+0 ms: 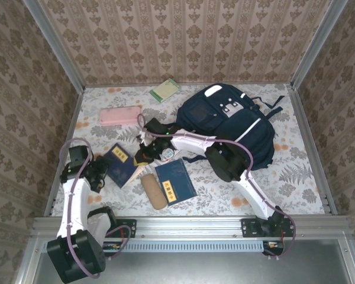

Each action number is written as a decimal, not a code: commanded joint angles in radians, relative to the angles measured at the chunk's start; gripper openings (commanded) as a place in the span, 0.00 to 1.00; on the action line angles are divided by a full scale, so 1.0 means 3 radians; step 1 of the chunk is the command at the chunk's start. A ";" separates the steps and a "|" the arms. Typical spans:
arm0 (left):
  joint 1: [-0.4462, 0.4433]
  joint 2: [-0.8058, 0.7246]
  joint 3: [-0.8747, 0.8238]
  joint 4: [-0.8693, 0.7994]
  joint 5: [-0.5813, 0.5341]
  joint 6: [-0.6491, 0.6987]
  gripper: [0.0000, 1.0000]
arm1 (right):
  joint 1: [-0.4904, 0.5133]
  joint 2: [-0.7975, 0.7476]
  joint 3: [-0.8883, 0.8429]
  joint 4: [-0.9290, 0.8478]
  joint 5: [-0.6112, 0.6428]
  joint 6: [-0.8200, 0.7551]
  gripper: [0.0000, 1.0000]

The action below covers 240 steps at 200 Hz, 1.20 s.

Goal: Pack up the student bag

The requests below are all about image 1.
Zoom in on thick dark blue book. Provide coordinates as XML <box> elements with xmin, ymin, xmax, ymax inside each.
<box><xmin>102</xmin><ymin>143</ymin><xmax>147</xmax><ymax>189</ymax></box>

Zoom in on tan glasses case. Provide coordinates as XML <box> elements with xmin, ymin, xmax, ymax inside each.
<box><xmin>140</xmin><ymin>173</ymin><xmax>167</xmax><ymax>211</ymax></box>

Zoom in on blue thread-bound book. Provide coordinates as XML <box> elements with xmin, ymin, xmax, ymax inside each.
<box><xmin>154</xmin><ymin>158</ymin><xmax>198</xmax><ymax>207</ymax></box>

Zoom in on pink pencil case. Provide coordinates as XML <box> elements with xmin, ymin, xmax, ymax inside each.
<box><xmin>99</xmin><ymin>105</ymin><xmax>143</xmax><ymax>127</ymax></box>

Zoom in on green notebook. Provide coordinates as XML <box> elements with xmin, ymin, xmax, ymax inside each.
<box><xmin>149</xmin><ymin>78</ymin><xmax>182</xmax><ymax>104</ymax></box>

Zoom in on navy blue backpack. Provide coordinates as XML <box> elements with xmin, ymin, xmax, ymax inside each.
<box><xmin>175</xmin><ymin>83</ymin><xmax>285</xmax><ymax>172</ymax></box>

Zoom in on floral patterned tablecloth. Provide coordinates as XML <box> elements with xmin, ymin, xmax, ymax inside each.
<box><xmin>51</xmin><ymin>83</ymin><xmax>327</xmax><ymax>217</ymax></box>

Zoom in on grey metal sheet panel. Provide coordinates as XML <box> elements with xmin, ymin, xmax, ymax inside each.
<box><xmin>14</xmin><ymin>238</ymin><xmax>355</xmax><ymax>284</ymax></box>

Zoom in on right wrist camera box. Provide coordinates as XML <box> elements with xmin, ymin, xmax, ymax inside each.
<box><xmin>137</xmin><ymin>131</ymin><xmax>152</xmax><ymax>146</ymax></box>

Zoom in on aluminium frame side rail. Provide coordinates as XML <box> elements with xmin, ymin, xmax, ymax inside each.
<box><xmin>286</xmin><ymin>83</ymin><xmax>338</xmax><ymax>216</ymax></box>
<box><xmin>43</xmin><ymin>87</ymin><xmax>86</xmax><ymax>217</ymax></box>

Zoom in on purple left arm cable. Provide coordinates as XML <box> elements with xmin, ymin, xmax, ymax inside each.
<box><xmin>60</xmin><ymin>137</ymin><xmax>134</xmax><ymax>280</ymax></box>

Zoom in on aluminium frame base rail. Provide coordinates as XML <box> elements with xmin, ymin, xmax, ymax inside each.
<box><xmin>31</xmin><ymin>215</ymin><xmax>352</xmax><ymax>239</ymax></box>

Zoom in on grey slotted cable duct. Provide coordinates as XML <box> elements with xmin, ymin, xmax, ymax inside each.
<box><xmin>42</xmin><ymin>240</ymin><xmax>270</xmax><ymax>253</ymax></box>

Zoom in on aluminium frame post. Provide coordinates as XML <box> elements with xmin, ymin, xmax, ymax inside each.
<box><xmin>289</xmin><ymin>0</ymin><xmax>349</xmax><ymax>91</ymax></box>
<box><xmin>22</xmin><ymin>0</ymin><xmax>86</xmax><ymax>92</ymax></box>

